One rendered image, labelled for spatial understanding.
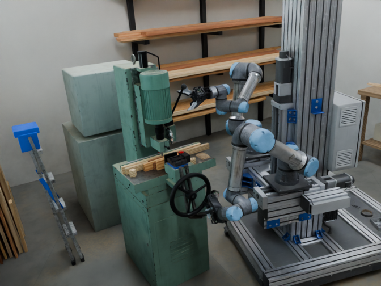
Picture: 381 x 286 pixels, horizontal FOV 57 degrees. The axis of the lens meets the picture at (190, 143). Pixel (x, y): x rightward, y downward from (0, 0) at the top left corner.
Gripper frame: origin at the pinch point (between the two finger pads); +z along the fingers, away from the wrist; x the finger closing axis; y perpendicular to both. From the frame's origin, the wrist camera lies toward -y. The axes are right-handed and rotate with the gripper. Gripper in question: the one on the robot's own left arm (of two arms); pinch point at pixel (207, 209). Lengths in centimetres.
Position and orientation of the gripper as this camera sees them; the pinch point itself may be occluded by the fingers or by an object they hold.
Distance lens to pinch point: 219.4
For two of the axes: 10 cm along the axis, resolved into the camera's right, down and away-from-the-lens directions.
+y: 3.2, 9.5, -0.4
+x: 8.7, -2.8, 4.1
